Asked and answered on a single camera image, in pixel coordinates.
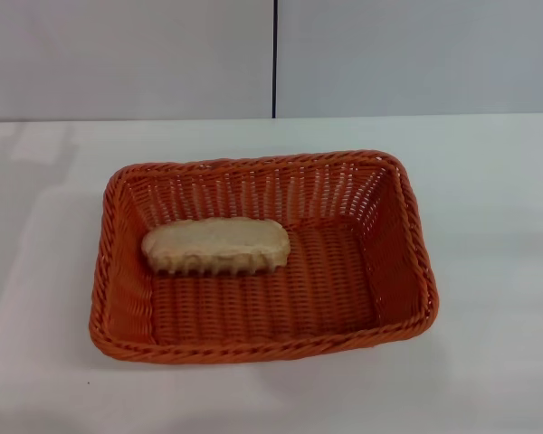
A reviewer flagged orange woven plastic basket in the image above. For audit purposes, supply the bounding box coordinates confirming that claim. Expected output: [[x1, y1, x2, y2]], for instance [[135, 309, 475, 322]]
[[88, 146, 440, 366]]

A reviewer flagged striped orange and cream bread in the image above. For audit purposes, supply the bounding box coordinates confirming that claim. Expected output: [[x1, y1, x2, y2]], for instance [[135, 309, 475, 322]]
[[140, 217, 291, 277]]

